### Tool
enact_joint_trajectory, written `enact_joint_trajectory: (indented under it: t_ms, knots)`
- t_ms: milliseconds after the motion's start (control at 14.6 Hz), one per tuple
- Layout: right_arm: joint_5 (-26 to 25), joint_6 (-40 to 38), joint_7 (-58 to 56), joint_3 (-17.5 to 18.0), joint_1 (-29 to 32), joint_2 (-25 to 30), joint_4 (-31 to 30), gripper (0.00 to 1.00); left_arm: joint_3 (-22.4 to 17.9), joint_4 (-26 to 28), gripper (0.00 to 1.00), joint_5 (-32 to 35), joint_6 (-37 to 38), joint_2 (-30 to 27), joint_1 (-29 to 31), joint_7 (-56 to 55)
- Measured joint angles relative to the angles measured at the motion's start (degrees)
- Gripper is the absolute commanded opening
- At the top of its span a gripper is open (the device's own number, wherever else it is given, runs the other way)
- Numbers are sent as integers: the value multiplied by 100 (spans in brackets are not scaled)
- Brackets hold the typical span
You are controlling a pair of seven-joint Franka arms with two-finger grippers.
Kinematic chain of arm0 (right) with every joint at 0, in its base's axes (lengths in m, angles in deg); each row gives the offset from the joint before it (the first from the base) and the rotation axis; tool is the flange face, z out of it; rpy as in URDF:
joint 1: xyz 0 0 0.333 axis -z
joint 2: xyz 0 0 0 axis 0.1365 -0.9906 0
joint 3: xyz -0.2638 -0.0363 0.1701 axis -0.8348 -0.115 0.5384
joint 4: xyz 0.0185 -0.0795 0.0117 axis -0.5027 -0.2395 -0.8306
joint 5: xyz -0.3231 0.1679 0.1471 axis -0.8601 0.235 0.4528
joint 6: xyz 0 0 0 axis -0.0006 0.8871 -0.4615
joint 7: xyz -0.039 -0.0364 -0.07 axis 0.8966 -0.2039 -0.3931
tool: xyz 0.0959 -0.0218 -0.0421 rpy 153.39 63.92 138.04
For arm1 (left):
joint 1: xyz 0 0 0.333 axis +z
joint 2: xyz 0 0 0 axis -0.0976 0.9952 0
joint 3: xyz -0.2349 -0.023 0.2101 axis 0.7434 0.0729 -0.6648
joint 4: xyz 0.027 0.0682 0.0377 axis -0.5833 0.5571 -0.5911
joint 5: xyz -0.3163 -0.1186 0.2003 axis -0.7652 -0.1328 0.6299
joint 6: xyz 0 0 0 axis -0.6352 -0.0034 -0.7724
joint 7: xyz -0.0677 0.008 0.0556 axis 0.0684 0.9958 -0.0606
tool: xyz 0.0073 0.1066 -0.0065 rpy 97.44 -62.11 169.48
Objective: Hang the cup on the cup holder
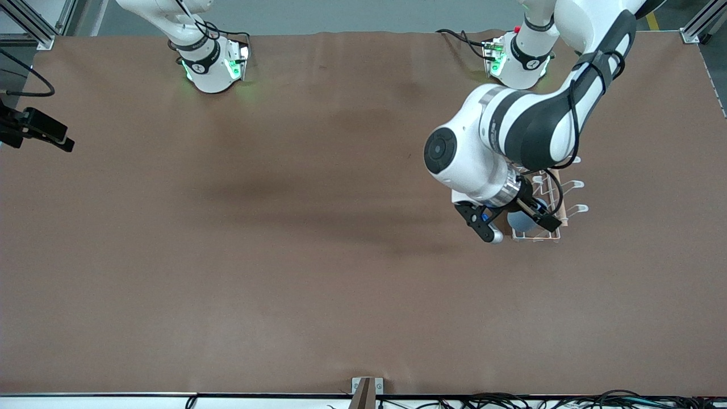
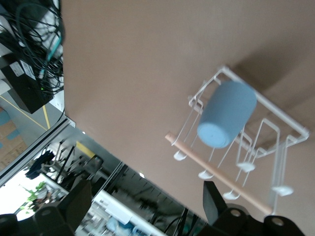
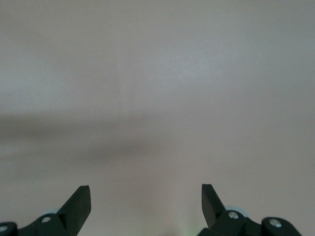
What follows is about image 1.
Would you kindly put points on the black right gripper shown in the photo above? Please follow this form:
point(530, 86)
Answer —
point(12, 128)

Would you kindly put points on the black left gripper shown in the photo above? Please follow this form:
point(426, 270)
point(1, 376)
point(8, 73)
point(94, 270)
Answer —
point(527, 205)

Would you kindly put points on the blue plastic cup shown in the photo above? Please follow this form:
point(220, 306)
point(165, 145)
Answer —
point(519, 221)

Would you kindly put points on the brown table cover sheet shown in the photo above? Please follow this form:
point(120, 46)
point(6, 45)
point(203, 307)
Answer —
point(284, 255)

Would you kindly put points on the aluminium frame profile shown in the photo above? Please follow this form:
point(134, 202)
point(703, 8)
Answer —
point(40, 37)
point(690, 35)

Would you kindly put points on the metal bracket with brown post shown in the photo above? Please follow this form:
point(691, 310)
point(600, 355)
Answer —
point(356, 386)

